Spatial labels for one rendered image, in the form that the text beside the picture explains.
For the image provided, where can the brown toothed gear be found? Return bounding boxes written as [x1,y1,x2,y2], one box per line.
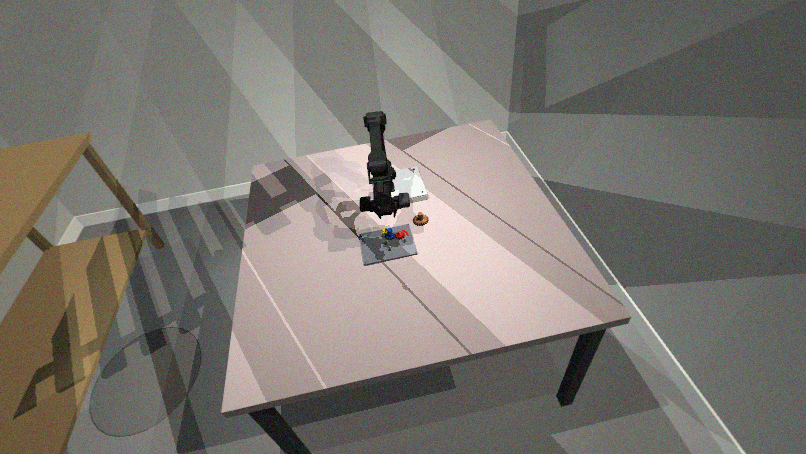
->
[413,212,429,226]

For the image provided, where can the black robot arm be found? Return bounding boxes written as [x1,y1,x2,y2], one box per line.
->
[363,111,397,216]

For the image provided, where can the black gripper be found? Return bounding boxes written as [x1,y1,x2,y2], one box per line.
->
[359,192,410,219]

